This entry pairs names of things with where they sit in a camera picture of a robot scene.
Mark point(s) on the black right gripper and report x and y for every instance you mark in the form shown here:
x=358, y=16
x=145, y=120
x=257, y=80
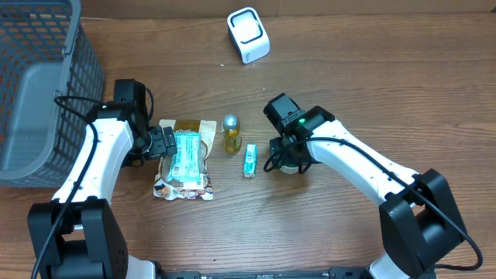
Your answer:
x=277, y=146

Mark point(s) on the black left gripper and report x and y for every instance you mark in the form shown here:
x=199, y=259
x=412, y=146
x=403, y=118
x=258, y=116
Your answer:
x=164, y=142

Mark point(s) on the green lid glass jar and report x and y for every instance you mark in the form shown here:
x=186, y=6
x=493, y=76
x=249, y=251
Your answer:
x=290, y=169

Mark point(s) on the mint green wet wipes pack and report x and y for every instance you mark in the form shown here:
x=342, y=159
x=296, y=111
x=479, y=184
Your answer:
x=185, y=165

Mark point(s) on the teal Kleenex tissue pack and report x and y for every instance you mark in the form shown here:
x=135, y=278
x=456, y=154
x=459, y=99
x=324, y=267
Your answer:
x=250, y=160

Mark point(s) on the brown snack packet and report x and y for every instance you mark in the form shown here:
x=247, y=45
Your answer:
x=169, y=190

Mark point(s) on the yellow oil bottle silver cap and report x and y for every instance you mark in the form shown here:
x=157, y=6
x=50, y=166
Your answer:
x=231, y=134

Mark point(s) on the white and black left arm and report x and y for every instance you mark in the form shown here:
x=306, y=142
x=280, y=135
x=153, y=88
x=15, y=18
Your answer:
x=76, y=235

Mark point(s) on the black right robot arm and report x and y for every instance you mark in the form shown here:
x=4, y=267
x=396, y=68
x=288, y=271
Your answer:
x=419, y=218

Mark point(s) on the white barcode scanner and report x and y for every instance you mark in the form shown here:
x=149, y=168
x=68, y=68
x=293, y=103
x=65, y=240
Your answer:
x=248, y=34

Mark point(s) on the dark grey plastic basket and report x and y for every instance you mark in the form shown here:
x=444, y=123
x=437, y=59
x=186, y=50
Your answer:
x=50, y=75

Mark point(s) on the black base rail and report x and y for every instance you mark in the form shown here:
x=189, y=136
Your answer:
x=332, y=273

